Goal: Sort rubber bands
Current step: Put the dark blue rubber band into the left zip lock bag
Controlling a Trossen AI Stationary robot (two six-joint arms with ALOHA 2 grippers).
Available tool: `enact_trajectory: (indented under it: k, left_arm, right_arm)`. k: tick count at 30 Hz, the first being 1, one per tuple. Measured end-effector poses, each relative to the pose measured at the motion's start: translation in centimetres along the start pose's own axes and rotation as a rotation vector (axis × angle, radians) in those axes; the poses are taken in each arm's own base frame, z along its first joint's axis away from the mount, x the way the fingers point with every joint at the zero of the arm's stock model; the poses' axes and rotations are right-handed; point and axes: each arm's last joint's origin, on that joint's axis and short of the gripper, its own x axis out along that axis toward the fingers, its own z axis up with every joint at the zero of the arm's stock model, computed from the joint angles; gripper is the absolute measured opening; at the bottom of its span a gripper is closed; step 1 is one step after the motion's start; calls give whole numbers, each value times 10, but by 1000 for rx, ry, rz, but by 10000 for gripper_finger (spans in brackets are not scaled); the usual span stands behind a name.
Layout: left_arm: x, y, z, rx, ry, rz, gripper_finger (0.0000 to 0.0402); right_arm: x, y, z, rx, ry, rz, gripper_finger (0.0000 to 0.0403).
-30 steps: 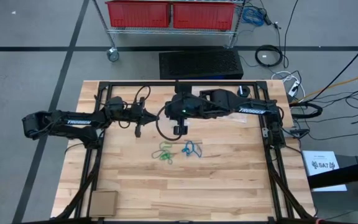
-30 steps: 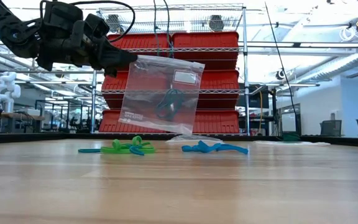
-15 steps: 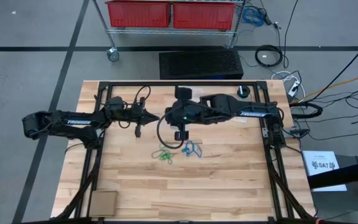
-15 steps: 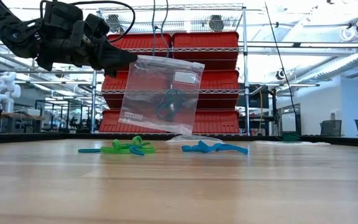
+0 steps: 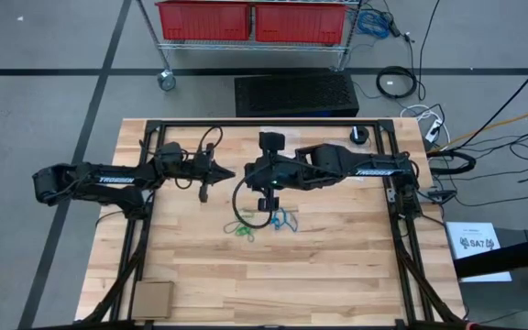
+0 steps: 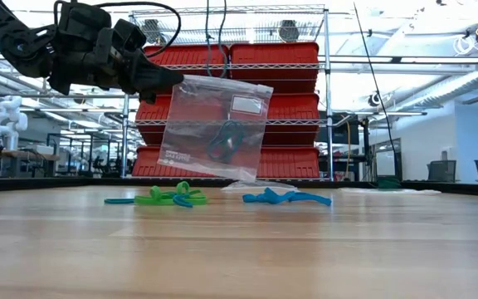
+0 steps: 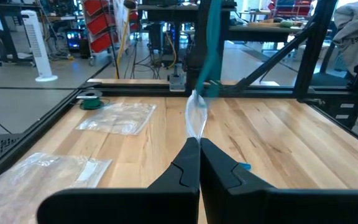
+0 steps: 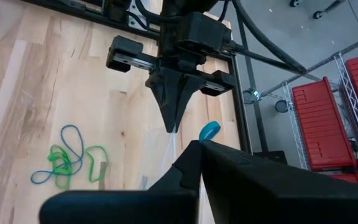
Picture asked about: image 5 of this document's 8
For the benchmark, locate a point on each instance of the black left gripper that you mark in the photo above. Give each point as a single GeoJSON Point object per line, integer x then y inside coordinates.
{"type": "Point", "coordinates": [204, 192]}

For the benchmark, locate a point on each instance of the black beam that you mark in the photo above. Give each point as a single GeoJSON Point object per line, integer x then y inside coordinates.
{"type": "Point", "coordinates": [507, 256]}

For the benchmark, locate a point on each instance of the grey cart caster wheel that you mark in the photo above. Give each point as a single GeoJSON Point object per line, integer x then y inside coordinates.
{"type": "Point", "coordinates": [166, 80]}

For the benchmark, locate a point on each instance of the black aluminium table frame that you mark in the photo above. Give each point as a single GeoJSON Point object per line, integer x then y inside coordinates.
{"type": "Point", "coordinates": [227, 123]}

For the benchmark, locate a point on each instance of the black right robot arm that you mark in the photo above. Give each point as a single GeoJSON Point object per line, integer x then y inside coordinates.
{"type": "Point", "coordinates": [374, 172]}

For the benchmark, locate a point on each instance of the grey metal frame bracket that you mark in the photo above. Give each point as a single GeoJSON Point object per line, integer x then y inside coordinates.
{"type": "Point", "coordinates": [391, 194]}

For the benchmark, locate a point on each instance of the white printed paper sheet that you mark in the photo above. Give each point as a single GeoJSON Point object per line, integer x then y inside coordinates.
{"type": "Point", "coordinates": [475, 243]}

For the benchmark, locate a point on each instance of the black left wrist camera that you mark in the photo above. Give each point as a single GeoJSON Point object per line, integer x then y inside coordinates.
{"type": "Point", "coordinates": [199, 165]}

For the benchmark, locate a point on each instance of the blue rubber band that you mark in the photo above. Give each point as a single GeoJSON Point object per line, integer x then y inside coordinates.
{"type": "Point", "coordinates": [274, 223]}
{"type": "Point", "coordinates": [283, 221]}
{"type": "Point", "coordinates": [293, 225]}

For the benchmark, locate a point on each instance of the black perforated metal box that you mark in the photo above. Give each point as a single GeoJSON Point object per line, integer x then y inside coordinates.
{"type": "Point", "coordinates": [296, 94]}

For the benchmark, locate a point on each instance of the dark grey side table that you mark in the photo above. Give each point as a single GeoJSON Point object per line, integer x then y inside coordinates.
{"type": "Point", "coordinates": [498, 302]}

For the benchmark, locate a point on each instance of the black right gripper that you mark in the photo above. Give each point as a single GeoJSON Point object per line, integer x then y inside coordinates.
{"type": "Point", "coordinates": [271, 141]}

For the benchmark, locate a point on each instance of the red plastic bin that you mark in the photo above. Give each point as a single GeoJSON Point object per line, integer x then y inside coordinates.
{"type": "Point", "coordinates": [300, 23]}
{"type": "Point", "coordinates": [204, 20]}

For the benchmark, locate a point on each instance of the black power adapter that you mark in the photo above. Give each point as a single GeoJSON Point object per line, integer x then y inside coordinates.
{"type": "Point", "coordinates": [393, 27]}

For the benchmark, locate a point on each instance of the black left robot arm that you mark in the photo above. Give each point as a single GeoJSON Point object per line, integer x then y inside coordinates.
{"type": "Point", "coordinates": [117, 179]}

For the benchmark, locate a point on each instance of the white power strip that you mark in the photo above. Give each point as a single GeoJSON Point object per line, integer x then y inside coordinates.
{"type": "Point", "coordinates": [433, 130]}

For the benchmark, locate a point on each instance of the teal rubber band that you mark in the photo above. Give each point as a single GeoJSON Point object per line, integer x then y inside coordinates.
{"type": "Point", "coordinates": [251, 239]}
{"type": "Point", "coordinates": [225, 227]}

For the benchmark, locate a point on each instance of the brown cardboard piece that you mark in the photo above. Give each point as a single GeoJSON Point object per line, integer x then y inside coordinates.
{"type": "Point", "coordinates": [153, 300]}

